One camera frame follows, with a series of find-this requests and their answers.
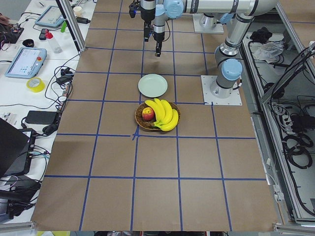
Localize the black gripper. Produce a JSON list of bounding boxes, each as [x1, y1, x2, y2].
[[154, 25, 164, 57]]

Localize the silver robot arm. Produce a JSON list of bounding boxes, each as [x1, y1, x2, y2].
[[129, 0, 278, 60]]

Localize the light green round plate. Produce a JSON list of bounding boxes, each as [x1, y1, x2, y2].
[[138, 74, 168, 98]]

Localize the brown wicker basket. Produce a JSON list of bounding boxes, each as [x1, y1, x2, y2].
[[134, 102, 180, 131]]

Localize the red yellow apple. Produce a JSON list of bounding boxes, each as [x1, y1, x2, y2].
[[142, 107, 155, 121]]

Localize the yellow banana bunch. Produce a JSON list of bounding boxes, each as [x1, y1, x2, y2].
[[145, 98, 180, 132]]

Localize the paper cup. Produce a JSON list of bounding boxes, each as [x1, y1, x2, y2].
[[73, 6, 83, 17]]

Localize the green marker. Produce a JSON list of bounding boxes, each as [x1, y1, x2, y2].
[[61, 21, 67, 33]]

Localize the black cloth bundle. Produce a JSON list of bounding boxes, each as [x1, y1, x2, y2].
[[250, 27, 273, 44]]

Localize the clear water bottle red cap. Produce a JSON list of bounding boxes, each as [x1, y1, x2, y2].
[[45, 30, 62, 54]]

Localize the blue teach pendant far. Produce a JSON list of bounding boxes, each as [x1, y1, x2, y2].
[[35, 5, 64, 28]]

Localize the blue teach pendant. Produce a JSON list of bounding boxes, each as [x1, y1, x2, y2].
[[5, 47, 47, 79], [35, 5, 64, 28]]

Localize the white crumpled cloth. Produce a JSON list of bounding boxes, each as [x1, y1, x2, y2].
[[253, 42, 284, 63]]

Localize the yellow tape roll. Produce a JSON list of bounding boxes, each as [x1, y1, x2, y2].
[[26, 77, 45, 93]]

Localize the black small bowl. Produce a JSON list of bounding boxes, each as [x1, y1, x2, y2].
[[22, 39, 34, 48]]

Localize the blue teach pendant near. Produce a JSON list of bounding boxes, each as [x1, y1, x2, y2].
[[5, 47, 47, 79]]

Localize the black power adapter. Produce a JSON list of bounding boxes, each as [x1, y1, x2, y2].
[[25, 111, 58, 125]]

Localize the black laptop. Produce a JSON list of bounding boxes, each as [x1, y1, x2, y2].
[[0, 119, 35, 177]]

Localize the aluminium frame post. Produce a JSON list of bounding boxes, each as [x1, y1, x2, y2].
[[56, 0, 86, 53]]

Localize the coiled black cables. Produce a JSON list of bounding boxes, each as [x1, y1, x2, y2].
[[282, 134, 315, 170]]

